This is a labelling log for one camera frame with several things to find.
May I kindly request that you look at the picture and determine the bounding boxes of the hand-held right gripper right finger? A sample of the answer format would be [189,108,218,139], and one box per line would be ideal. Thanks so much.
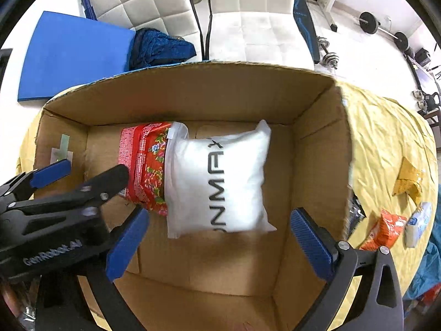
[290,207,404,331]

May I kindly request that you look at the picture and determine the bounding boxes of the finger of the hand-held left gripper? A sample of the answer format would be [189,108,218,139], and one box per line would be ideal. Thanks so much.
[0,159,72,212]
[14,164,130,215]

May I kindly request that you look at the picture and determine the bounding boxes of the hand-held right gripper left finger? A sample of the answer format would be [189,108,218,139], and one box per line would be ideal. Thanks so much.
[77,208,151,331]

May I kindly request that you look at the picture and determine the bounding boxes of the red floral snack packet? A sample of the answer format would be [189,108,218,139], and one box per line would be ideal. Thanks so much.
[118,121,189,217]

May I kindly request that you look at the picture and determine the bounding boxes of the white pillow-shaped packet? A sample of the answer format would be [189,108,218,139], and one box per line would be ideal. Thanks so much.
[164,119,278,239]

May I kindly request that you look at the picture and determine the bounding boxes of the cardboard box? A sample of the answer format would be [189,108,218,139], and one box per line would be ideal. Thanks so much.
[34,60,366,331]

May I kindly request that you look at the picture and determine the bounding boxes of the dark packet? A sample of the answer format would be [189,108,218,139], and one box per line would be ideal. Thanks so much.
[349,192,368,222]

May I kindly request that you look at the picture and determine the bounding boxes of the orange snack packet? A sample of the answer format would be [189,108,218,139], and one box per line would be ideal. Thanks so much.
[359,209,408,252]

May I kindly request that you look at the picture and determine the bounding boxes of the white and blue packet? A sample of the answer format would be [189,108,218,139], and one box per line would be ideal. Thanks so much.
[403,202,433,248]

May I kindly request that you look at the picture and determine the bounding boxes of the yellow snack packet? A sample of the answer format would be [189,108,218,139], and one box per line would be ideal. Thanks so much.
[392,156,426,204]

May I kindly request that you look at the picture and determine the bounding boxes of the teal cloth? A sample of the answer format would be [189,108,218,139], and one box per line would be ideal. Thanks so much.
[402,238,441,305]

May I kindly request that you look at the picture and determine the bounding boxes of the yellow tablecloth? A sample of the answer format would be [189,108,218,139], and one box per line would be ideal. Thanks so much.
[15,83,440,331]

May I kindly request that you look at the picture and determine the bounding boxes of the blue foam mat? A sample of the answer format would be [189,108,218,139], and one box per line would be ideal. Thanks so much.
[17,10,137,103]

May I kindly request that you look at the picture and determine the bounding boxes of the dark blue lace cloth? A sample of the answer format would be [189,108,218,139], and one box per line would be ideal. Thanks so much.
[129,28,197,70]

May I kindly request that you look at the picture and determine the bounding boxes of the kettlebells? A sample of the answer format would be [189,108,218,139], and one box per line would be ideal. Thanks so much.
[413,89,441,111]

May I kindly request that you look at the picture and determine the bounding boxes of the white quilted chair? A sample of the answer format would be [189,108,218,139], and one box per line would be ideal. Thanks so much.
[203,0,316,74]
[83,0,205,60]

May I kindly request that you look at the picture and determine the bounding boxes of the blue and black weight bench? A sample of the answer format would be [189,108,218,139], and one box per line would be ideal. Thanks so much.
[293,0,321,65]

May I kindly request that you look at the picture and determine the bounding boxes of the black barbell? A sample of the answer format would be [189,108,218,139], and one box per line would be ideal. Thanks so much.
[358,12,410,51]

